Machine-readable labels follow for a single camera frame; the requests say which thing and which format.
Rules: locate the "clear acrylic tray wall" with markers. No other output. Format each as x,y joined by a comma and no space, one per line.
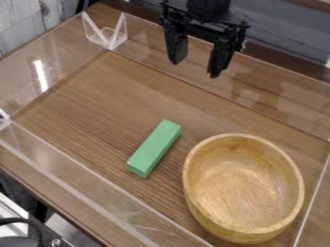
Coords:
79,106

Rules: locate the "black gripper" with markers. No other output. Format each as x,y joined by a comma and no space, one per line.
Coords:
207,20

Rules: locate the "light wooden bowl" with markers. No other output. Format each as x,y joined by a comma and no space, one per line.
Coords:
243,187

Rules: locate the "clear acrylic corner bracket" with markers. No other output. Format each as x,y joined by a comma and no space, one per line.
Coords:
108,38

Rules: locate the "green rectangular block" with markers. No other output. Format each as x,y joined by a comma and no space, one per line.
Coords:
154,148

